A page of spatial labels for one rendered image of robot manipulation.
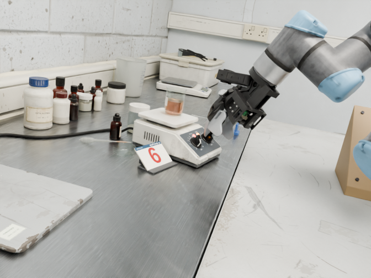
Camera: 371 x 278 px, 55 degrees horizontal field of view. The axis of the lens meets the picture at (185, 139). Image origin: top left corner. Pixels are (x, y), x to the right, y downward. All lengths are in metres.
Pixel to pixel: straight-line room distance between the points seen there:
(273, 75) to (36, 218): 0.53
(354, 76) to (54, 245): 0.59
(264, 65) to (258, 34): 1.43
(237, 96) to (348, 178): 0.32
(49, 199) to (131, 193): 0.15
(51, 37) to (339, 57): 0.89
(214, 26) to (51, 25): 1.21
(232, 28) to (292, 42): 1.48
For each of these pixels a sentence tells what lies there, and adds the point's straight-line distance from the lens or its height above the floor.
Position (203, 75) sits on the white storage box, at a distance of 1.92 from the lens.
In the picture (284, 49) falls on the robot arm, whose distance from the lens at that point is 0.77.
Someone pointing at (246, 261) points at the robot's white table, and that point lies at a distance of 0.56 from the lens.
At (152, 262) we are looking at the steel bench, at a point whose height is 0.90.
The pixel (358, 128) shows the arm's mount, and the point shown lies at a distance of 0.97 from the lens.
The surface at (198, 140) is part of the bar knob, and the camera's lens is 0.84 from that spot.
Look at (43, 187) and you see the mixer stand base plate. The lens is 0.67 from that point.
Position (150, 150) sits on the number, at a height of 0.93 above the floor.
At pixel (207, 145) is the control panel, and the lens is 0.88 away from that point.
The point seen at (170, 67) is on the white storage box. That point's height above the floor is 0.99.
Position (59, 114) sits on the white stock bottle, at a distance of 1.04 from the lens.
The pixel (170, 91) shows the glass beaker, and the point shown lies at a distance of 0.90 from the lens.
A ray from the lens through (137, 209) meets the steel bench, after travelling 0.63.
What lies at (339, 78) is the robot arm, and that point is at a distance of 0.73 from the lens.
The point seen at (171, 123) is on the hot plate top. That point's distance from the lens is 0.85.
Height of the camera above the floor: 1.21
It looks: 18 degrees down
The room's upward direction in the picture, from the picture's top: 9 degrees clockwise
